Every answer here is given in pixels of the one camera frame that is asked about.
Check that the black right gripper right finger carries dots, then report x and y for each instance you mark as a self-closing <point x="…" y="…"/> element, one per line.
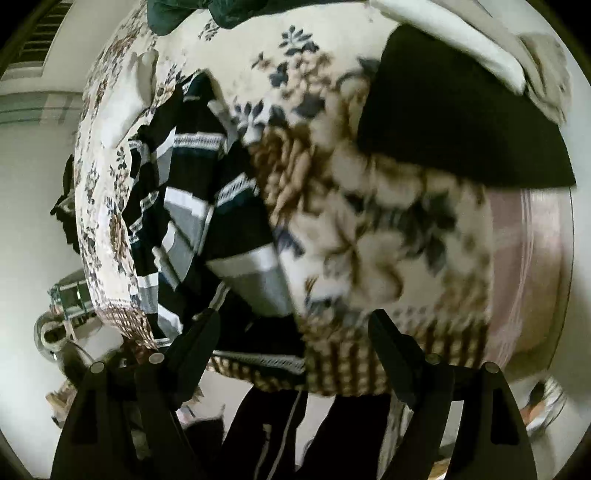
<point x="492" y="441"/>

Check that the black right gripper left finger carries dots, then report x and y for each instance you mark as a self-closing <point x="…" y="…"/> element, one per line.
<point x="123" y="423"/>

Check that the black grey striped knit sweater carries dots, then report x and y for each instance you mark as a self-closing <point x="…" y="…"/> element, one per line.
<point x="199" y="235"/>

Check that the round grey floor appliance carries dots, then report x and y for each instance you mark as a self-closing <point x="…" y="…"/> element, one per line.
<point x="51" y="337"/>

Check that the pink bed mattress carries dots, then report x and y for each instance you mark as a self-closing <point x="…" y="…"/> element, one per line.
<point x="534" y="243"/>

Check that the floral fleece bed blanket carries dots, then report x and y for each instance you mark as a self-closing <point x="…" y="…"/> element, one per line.
<point x="354" y="232"/>

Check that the white folded cloth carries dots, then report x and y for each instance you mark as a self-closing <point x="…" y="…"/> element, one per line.
<point x="131" y="95"/>

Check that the black folded garment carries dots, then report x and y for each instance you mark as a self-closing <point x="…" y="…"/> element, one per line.
<point x="436" y="107"/>

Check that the beige cloth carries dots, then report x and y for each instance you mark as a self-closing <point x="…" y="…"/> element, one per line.
<point x="542" y="58"/>

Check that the cream white pillow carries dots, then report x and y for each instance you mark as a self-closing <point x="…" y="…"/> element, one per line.
<point x="448" y="27"/>

